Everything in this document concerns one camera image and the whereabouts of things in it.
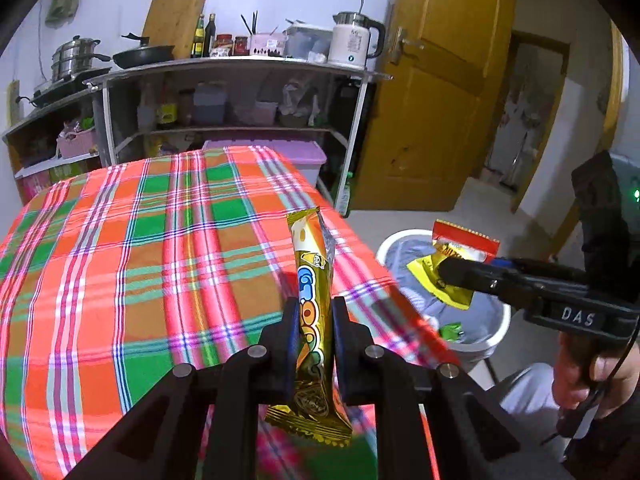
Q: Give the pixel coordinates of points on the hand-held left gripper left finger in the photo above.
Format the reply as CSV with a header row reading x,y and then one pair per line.
x,y
290,340

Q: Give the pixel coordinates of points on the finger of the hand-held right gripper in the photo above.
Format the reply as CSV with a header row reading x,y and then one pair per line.
x,y
545,273
470,275

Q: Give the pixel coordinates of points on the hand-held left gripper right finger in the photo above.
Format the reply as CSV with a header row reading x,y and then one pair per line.
x,y
342,345

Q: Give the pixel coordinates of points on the red yellow sachet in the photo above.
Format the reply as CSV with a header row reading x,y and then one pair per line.
x,y
462,240

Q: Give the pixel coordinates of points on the white trash bin with liner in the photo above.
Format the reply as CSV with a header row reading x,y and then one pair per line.
x,y
480,315

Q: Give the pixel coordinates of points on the green snack packet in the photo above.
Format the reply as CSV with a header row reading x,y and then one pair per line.
x,y
451,332

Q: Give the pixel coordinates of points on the yellow snack bar wrapper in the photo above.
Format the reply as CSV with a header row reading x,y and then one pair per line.
x,y
312,280

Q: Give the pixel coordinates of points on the white round waste bin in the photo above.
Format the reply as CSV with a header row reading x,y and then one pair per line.
x,y
395,245

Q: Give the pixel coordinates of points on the person's right forearm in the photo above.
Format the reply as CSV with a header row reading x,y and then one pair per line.
x,y
610,450

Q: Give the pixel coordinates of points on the person's right hand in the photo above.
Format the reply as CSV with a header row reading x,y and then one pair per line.
x,y
575,375

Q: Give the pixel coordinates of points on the green plastic bottle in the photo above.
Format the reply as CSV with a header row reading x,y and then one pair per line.
x,y
344,195

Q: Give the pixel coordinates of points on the plaid orange green tablecloth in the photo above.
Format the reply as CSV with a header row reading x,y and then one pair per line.
x,y
150,260

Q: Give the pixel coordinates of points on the yellow wooden door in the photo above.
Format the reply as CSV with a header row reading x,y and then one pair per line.
x,y
440,110

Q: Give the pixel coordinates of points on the purple lid storage box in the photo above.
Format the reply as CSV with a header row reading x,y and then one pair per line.
x,y
280,152

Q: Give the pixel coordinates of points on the pink plastic bucket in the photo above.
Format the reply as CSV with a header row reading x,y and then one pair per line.
x,y
266,114

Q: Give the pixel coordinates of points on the crumpled white plastic bag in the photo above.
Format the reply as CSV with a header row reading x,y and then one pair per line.
x,y
300,105

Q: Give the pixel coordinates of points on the blue grey plastic jug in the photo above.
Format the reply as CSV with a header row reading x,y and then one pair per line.
x,y
210,105

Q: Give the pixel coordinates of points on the yellow label oil bottle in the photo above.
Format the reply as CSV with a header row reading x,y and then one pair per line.
x,y
167,112

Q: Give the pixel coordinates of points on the white electric kettle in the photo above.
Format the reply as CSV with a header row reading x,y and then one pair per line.
x,y
350,45

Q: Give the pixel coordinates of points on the white plastic jug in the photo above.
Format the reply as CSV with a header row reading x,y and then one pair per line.
x,y
146,115

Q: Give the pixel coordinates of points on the tall white shelf rack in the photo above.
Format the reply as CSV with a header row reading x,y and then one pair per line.
x,y
225,65

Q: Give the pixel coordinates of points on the pink plastic basket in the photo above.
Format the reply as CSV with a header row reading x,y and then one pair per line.
x,y
75,144

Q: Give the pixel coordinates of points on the pink utensil holder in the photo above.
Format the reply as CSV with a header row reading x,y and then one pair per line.
x,y
267,46

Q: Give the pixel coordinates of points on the red sauce jar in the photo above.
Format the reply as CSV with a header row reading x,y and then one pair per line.
x,y
241,46
224,46

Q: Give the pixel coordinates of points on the dark sauce bottles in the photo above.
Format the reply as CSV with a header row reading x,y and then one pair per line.
x,y
198,42

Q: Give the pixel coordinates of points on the dark sauce bottle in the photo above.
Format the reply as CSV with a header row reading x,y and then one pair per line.
x,y
210,37

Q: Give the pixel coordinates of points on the bundle of dark chopsticks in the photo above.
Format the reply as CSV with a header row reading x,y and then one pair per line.
x,y
254,22

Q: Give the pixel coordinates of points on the black frying pan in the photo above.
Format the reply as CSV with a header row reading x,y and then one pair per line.
x,y
145,55

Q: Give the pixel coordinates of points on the wooden cutting board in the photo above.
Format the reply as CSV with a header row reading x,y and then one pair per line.
x,y
175,22

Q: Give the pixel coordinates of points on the black induction cooker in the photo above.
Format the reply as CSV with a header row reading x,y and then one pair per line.
x,y
65,87

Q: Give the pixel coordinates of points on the low white shelf rack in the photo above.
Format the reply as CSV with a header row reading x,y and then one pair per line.
x,y
30,120

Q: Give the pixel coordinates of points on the steel steamer pot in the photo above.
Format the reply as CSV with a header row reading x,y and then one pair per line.
x,y
75,60

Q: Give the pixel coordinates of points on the yellow power strip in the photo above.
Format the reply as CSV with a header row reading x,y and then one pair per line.
x,y
13,105

